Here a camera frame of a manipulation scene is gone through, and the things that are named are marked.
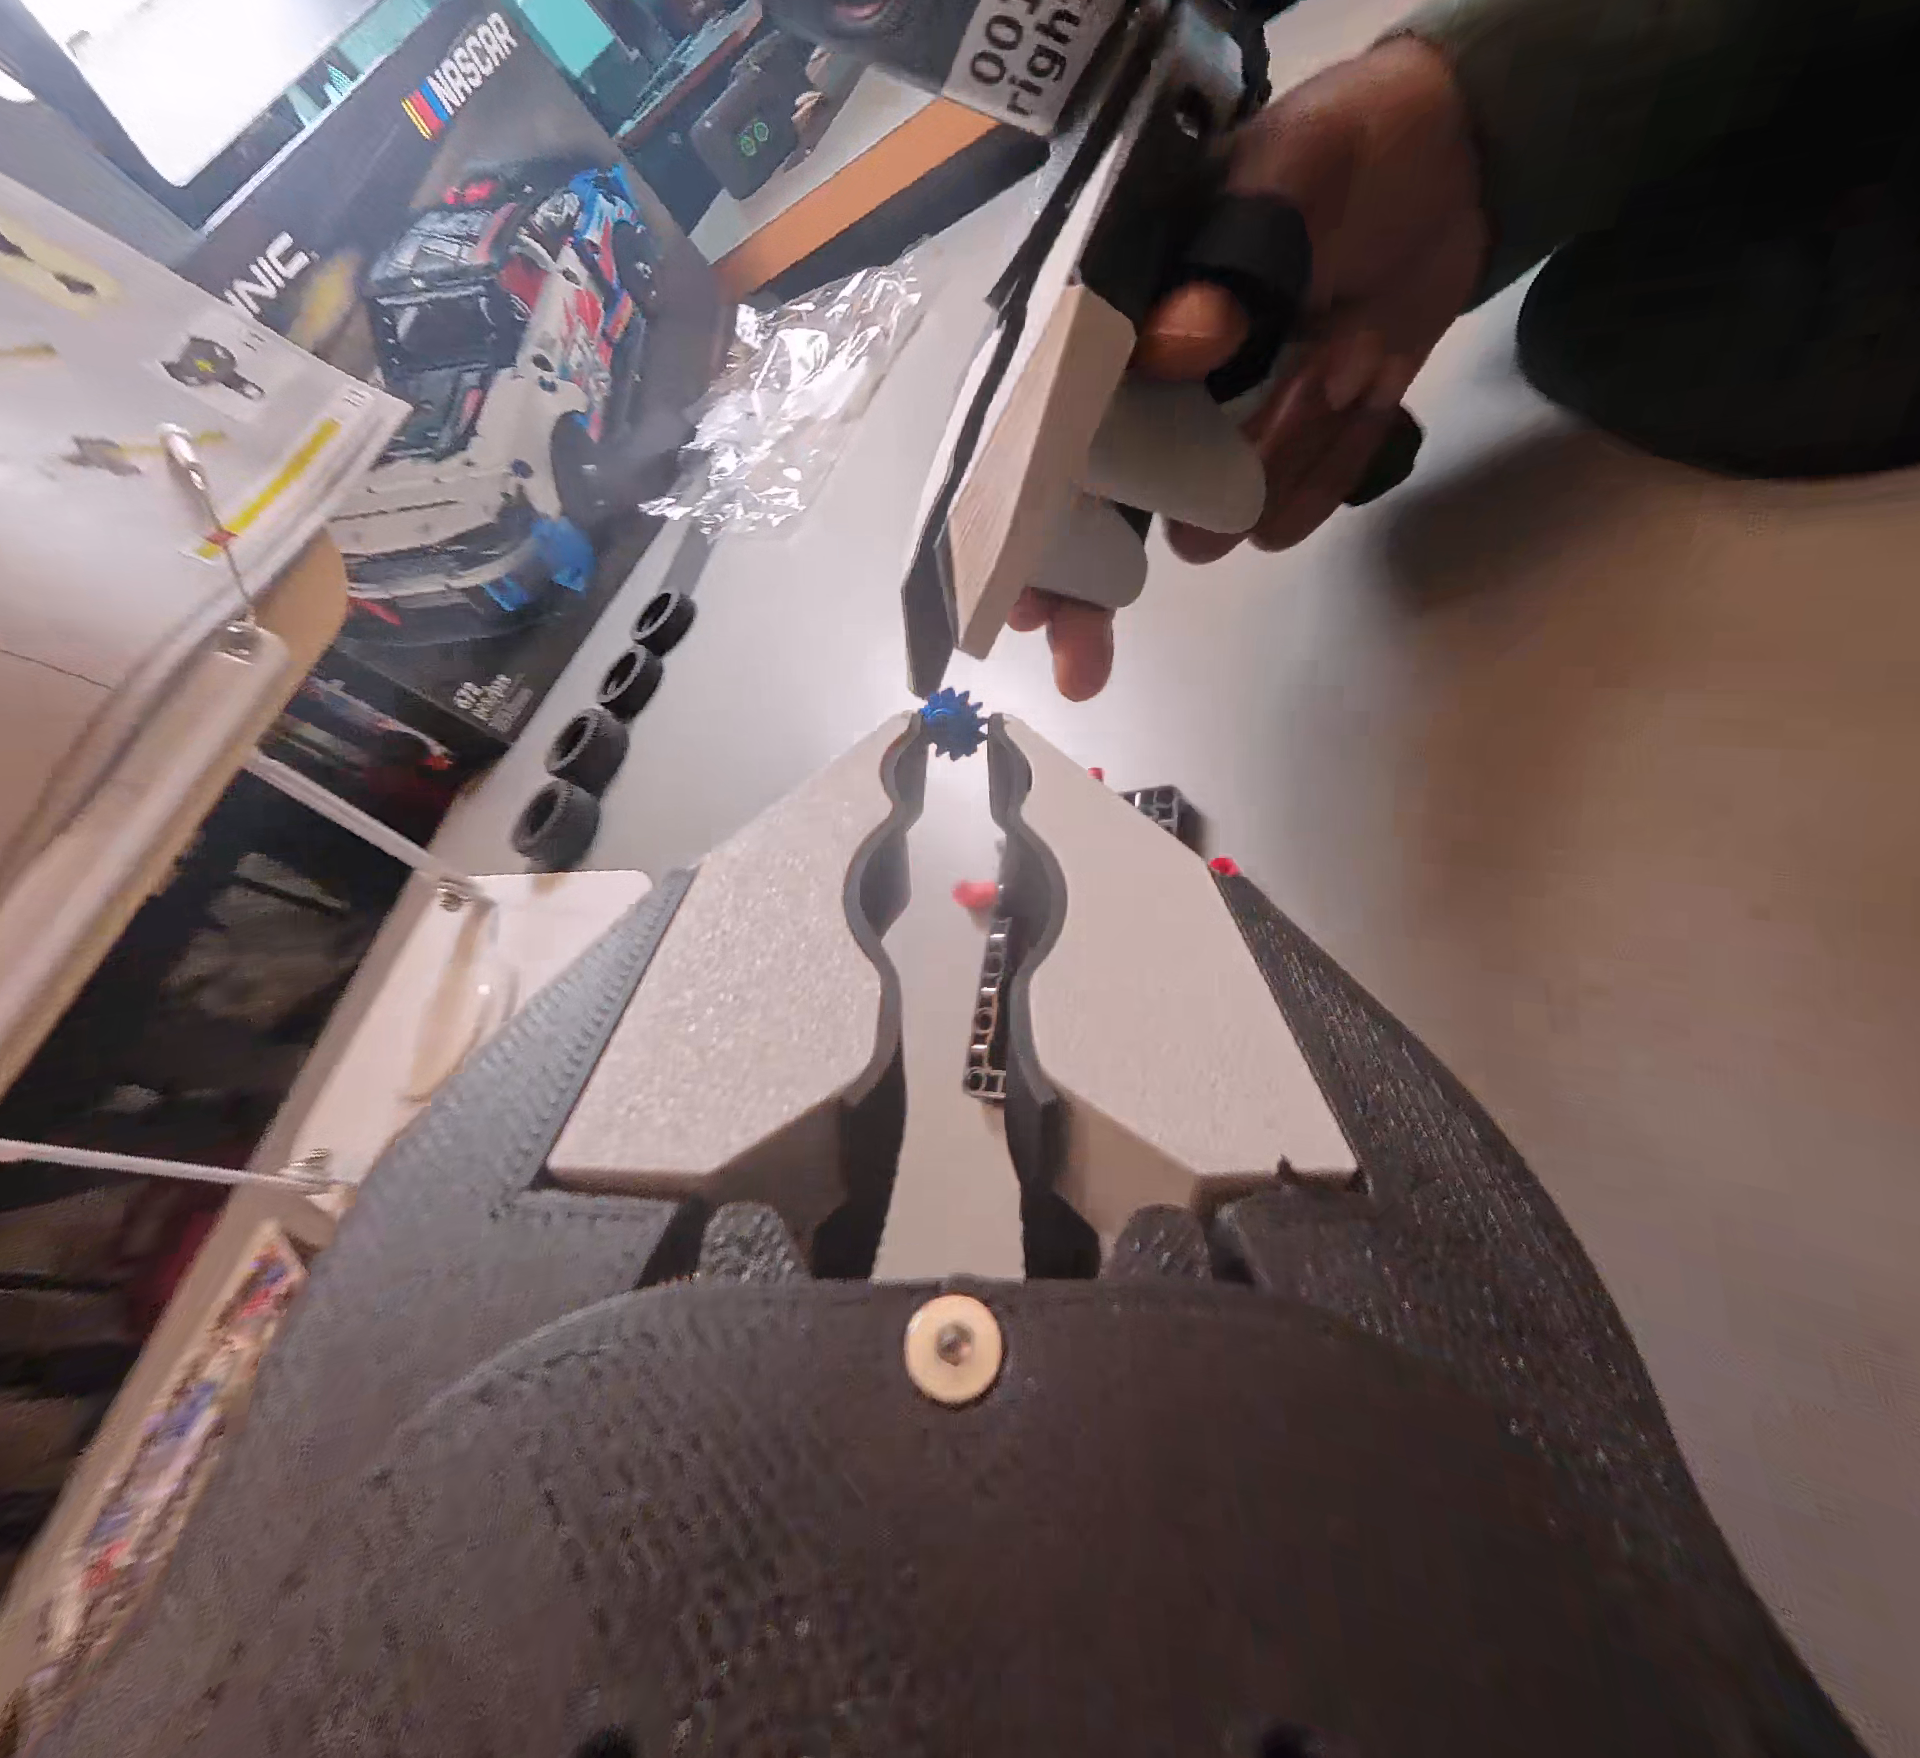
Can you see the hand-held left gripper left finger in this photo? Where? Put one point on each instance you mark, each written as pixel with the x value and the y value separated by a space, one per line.
pixel 723 1019

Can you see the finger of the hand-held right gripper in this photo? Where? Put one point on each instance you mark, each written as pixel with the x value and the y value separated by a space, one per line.
pixel 1033 467
pixel 972 436

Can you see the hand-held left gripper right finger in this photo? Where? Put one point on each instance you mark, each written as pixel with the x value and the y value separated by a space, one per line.
pixel 1184 1019

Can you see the black lego frame assembly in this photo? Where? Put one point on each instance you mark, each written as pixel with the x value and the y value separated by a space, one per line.
pixel 991 1005

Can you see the blue lego gear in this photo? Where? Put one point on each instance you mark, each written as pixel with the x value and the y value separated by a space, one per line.
pixel 952 723

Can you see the person's right forearm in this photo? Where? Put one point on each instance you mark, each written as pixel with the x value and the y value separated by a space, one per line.
pixel 1679 16

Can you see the lego car set box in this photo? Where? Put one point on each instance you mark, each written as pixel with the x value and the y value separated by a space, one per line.
pixel 478 333

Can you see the lego sticker sheet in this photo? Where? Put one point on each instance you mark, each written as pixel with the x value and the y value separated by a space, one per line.
pixel 151 1456

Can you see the lego instruction booklet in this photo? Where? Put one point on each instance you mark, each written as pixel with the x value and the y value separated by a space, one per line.
pixel 139 349

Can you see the person's right hand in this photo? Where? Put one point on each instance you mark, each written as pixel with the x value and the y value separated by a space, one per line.
pixel 1380 246

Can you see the empty clear plastic wrap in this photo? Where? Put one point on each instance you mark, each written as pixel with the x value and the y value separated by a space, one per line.
pixel 781 410

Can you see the white book stand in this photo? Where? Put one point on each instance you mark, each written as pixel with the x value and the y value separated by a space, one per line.
pixel 496 944

